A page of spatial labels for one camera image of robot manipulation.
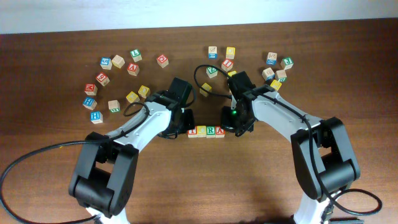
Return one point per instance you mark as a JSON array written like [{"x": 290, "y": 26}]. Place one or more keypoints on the yellow C block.
[{"x": 201, "y": 131}]

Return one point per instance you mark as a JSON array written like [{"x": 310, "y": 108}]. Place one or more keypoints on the blue X block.
[{"x": 271, "y": 58}]

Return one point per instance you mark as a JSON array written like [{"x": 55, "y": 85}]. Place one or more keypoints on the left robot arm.
[{"x": 103, "y": 178}]

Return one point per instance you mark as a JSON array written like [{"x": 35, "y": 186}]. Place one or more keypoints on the green R block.
[{"x": 210, "y": 132}]

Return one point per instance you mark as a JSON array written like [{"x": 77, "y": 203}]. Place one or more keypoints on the red 6 block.
[{"x": 102, "y": 78}]

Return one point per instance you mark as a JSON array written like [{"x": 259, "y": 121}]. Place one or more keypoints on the yellow G block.
[{"x": 132, "y": 97}]

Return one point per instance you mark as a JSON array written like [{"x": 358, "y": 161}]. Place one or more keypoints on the yellow block right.
[{"x": 276, "y": 85}]

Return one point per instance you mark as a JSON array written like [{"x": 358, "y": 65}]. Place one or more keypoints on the blue H block upper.
[{"x": 89, "y": 103}]

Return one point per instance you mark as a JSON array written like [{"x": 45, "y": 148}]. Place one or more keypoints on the wooden yellow-sided K block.
[{"x": 118, "y": 61}]

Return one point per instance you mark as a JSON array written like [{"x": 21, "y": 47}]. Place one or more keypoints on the red C block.
[{"x": 162, "y": 60}]

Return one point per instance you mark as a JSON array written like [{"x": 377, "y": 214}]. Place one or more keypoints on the blue h block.
[
  {"x": 89, "y": 103},
  {"x": 96, "y": 117}
]

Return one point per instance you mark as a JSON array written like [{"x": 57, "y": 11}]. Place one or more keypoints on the green Z block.
[{"x": 211, "y": 72}]

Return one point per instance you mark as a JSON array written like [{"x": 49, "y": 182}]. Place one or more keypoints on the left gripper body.
[{"x": 188, "y": 122}]

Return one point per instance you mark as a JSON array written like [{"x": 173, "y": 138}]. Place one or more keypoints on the red a block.
[
  {"x": 133, "y": 69},
  {"x": 219, "y": 132}
]

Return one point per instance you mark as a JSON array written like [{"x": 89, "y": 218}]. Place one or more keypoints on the blue-sided wooden block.
[{"x": 268, "y": 74}]

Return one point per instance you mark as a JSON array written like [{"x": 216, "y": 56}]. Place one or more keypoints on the yellow block middle upper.
[{"x": 232, "y": 73}]

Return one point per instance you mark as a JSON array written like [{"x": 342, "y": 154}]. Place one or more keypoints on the red M block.
[{"x": 91, "y": 89}]

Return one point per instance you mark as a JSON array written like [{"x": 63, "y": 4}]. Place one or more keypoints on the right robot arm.
[{"x": 324, "y": 160}]

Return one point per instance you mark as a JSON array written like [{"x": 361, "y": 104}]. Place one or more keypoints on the blue H block lower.
[{"x": 96, "y": 117}]

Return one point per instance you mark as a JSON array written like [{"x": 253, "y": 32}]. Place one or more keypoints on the red i block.
[
  {"x": 192, "y": 133},
  {"x": 227, "y": 65}
]

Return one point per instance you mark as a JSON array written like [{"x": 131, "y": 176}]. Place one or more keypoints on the yellow o block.
[
  {"x": 144, "y": 91},
  {"x": 205, "y": 89}
]

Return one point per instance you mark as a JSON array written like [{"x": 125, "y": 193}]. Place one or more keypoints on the green-sided wooden block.
[{"x": 114, "y": 106}]

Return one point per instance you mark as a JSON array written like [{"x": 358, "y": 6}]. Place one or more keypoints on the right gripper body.
[{"x": 233, "y": 119}]

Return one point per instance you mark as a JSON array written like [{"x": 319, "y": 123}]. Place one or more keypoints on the blue-sided picture block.
[{"x": 212, "y": 52}]

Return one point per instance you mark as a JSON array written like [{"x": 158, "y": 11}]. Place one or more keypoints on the yellow block top row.
[{"x": 230, "y": 53}]

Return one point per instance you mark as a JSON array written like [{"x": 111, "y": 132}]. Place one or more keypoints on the blue 5 block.
[{"x": 106, "y": 63}]

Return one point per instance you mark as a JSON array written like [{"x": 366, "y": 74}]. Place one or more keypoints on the yellow O block left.
[{"x": 144, "y": 91}]

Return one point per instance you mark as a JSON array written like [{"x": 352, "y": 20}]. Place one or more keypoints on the green L block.
[{"x": 136, "y": 55}]

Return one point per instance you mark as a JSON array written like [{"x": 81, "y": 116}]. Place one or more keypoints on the green J block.
[{"x": 287, "y": 63}]

